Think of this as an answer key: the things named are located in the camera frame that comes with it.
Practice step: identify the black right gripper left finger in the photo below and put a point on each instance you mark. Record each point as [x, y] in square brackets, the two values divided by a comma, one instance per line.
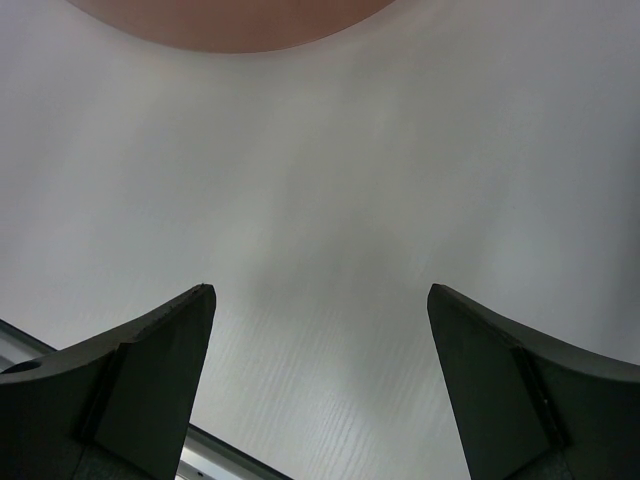
[114, 406]

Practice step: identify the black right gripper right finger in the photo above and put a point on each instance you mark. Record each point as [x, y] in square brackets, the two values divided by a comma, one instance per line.
[528, 405]

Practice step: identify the pink plastic basin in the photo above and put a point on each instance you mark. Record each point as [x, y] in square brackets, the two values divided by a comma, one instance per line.
[231, 26]

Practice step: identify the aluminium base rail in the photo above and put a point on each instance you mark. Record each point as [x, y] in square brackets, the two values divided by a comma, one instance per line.
[203, 455]

